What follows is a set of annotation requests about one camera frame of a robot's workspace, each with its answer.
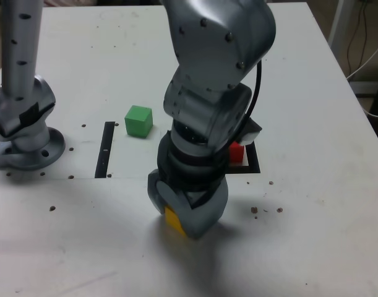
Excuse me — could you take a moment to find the white metal post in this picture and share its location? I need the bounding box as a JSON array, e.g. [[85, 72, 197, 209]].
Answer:
[[327, 0, 346, 47]]

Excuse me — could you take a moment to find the black tape strip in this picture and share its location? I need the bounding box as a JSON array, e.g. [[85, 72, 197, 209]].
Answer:
[[94, 121, 116, 179]]

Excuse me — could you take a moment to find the white cable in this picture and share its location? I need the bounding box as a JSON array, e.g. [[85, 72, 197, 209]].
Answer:
[[345, 40, 378, 81]]

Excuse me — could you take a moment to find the red cube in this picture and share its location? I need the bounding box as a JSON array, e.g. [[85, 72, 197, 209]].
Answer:
[[228, 141, 246, 163]]

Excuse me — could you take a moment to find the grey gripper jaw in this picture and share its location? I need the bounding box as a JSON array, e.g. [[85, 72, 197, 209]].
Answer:
[[147, 169, 166, 216], [156, 180, 230, 239]]

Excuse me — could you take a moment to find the green cube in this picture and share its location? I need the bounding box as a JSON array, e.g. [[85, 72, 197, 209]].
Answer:
[[124, 105, 153, 138]]

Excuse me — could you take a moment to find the black tape square outline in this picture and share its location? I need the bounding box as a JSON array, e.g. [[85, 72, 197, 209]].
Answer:
[[224, 142, 261, 176]]

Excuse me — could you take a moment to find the yellow cube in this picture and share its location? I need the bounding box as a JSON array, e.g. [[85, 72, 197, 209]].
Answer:
[[164, 205, 188, 238]]

